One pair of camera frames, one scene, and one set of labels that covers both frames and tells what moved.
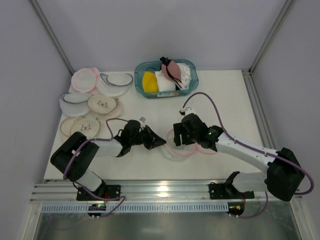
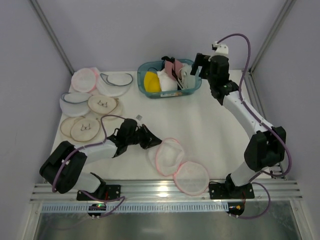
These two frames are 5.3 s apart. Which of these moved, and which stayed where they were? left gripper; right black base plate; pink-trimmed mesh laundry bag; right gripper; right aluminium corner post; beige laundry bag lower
Moved: pink-trimmed mesh laundry bag; right gripper
Stayed: left gripper; beige laundry bag lower; right black base plate; right aluminium corner post
